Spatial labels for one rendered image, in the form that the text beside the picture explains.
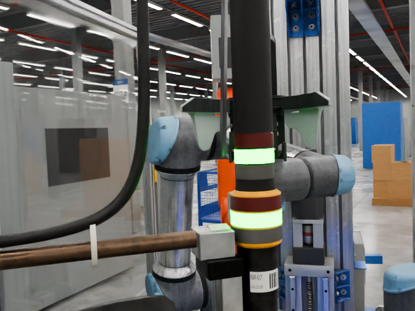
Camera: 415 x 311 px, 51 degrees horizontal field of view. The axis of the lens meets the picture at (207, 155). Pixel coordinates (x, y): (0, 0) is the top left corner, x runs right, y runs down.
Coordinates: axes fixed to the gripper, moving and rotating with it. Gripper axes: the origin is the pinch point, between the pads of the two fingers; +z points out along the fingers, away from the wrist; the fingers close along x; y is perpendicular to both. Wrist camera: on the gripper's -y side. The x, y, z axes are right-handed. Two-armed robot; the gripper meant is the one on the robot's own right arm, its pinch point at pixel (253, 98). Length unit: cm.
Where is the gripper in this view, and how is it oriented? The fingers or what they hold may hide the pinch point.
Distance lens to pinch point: 45.4
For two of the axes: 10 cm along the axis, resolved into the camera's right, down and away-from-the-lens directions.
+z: -1.4, 0.6, -9.9
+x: -9.9, 0.3, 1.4
